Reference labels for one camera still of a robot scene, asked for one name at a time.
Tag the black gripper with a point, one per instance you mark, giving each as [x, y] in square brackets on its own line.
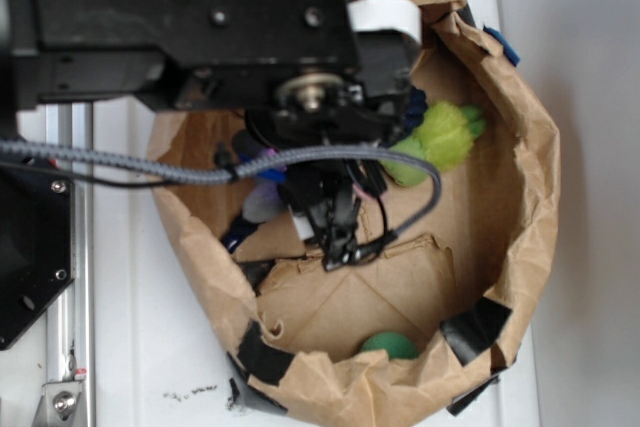
[338, 240]

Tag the gray plush donkey toy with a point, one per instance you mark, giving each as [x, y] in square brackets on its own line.
[267, 197]

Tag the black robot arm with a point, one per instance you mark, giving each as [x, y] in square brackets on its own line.
[323, 82]

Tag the green fuzzy plush toy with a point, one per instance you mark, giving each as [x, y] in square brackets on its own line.
[446, 135]

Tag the brown paper bag bin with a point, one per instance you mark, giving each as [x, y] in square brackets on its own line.
[462, 284]

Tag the green ball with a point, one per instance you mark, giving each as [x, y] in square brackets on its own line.
[396, 345]

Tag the navy blue rope toy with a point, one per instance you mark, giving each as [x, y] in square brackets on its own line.
[242, 228]

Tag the aluminium extrusion rail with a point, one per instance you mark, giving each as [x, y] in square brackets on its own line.
[70, 338]

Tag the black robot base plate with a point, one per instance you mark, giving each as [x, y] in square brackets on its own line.
[37, 207]

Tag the metal corner bracket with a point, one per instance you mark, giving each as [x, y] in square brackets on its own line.
[62, 404]

